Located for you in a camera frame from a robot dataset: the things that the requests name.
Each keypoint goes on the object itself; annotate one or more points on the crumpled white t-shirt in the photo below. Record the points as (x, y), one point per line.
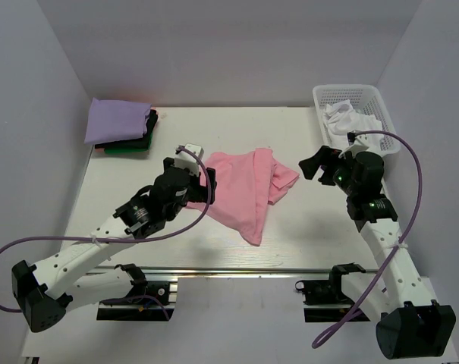
(341, 118)

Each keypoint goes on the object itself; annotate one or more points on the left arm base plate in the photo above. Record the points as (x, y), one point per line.
(153, 302)

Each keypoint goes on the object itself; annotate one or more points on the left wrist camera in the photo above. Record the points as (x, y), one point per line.
(184, 158)

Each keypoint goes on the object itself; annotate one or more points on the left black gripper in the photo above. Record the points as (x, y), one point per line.
(200, 194)

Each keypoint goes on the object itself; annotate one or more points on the pink t-shirt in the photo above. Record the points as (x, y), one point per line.
(246, 185)

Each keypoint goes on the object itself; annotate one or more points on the folded black t-shirt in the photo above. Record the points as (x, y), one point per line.
(147, 132)

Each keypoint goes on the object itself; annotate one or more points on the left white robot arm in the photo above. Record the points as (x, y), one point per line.
(47, 290)

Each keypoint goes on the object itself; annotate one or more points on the folded lilac t-shirt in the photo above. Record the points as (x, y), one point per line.
(115, 120)

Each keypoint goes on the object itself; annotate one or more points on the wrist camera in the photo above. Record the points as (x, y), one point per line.
(184, 158)
(358, 142)

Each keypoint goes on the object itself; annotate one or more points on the white plastic basket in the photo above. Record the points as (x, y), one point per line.
(364, 98)

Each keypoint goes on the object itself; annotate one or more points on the folded green t-shirt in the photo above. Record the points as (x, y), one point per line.
(140, 145)

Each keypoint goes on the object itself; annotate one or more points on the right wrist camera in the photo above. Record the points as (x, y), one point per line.
(358, 142)

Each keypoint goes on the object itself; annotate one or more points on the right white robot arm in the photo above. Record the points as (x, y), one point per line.
(410, 323)

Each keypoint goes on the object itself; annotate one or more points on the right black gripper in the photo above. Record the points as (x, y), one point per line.
(311, 165)

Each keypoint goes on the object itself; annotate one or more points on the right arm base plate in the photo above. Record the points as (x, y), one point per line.
(320, 303)

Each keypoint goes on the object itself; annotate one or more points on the aluminium table edge rail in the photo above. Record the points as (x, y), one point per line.
(172, 274)

